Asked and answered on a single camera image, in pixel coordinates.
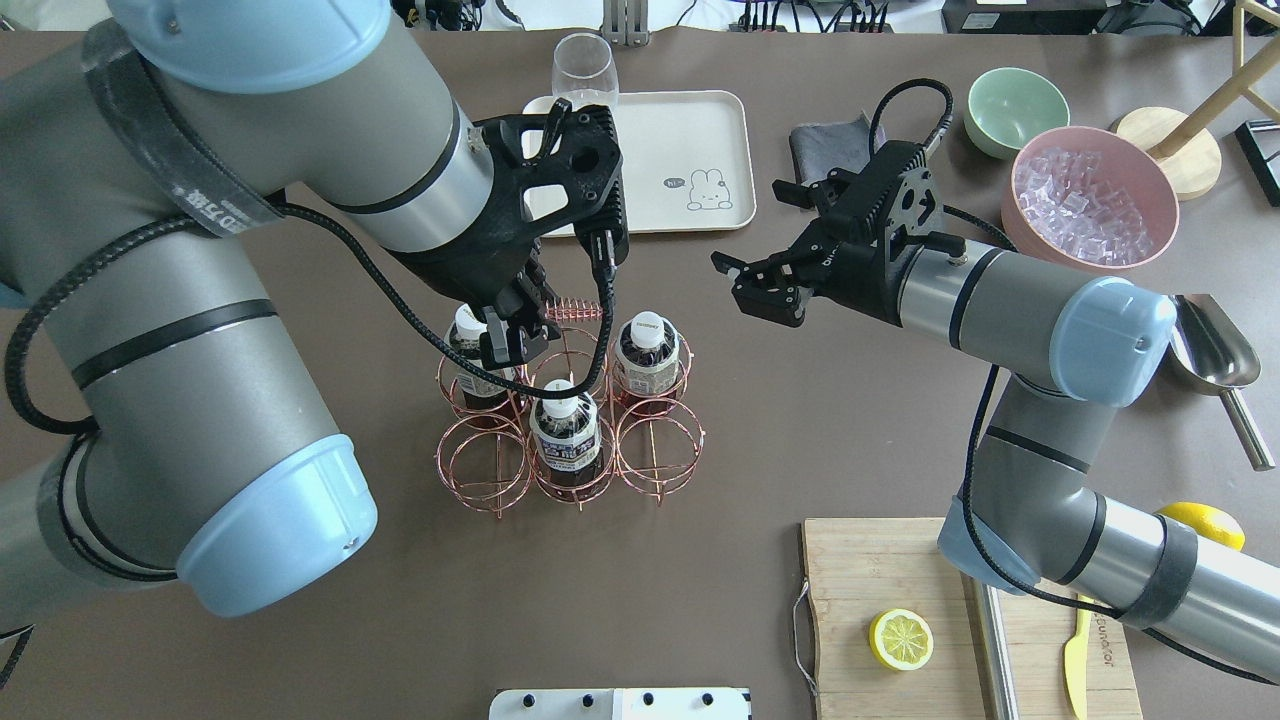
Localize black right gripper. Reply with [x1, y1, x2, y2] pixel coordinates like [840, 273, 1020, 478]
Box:
[710, 140, 966, 327]

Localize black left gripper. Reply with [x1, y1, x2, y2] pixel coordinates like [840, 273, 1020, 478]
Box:
[393, 102, 628, 369]

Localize copper wire bottle basket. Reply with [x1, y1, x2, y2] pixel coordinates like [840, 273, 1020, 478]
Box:
[434, 310, 707, 518]

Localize tea bottle side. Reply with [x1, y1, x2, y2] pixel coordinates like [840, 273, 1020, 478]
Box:
[614, 310, 681, 398]

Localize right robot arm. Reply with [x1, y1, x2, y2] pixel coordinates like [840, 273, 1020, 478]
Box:
[712, 140, 1279, 684]

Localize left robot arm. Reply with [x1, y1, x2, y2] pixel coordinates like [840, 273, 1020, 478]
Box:
[3, 1, 627, 630]

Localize tea bottle rear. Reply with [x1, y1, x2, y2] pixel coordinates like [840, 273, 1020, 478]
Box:
[448, 304, 508, 410]

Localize tea bottle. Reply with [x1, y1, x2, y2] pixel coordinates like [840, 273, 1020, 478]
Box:
[531, 392, 603, 492]
[448, 304, 508, 410]

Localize tea bottle front middle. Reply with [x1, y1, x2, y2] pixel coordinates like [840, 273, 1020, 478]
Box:
[531, 392, 603, 492]

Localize grey folded cloth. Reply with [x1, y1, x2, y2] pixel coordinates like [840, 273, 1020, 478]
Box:
[788, 113, 887, 184]

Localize cream rabbit tray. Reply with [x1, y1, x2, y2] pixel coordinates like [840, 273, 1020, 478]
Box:
[520, 90, 758, 240]

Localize clear wine glass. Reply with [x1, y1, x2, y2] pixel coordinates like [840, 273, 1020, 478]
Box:
[550, 32, 620, 110]

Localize mint green bowl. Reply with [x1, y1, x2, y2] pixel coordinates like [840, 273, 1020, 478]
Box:
[964, 67, 1071, 159]

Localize clear ice cubes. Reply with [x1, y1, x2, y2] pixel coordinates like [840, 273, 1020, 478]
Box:
[1012, 147, 1156, 266]

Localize pink bowl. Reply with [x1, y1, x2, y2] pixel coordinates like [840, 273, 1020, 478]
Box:
[1001, 126, 1180, 274]

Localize bamboo cutting board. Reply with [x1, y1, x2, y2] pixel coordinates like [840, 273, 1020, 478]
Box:
[803, 518, 1143, 719]

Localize wooden glass stand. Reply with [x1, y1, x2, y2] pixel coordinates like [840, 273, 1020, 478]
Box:
[1111, 1, 1279, 201]

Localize half lemon slice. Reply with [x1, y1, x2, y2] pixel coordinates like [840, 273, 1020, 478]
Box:
[868, 609, 934, 673]

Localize steel ice scoop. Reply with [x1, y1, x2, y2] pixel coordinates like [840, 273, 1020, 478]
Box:
[1169, 293, 1276, 471]

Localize steel muddler black tip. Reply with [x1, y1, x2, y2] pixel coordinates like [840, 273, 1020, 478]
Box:
[964, 577, 1021, 719]

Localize yellow plastic knife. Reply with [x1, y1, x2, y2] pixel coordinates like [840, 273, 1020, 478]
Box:
[1062, 607, 1092, 719]

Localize whole yellow lemon upper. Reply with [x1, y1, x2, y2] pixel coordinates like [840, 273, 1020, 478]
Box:
[1156, 501, 1247, 551]

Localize aluminium frame post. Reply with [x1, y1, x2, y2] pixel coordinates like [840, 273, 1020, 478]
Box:
[600, 0, 652, 47]

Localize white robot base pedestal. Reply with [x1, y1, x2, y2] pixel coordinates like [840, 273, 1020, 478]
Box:
[488, 685, 753, 719]

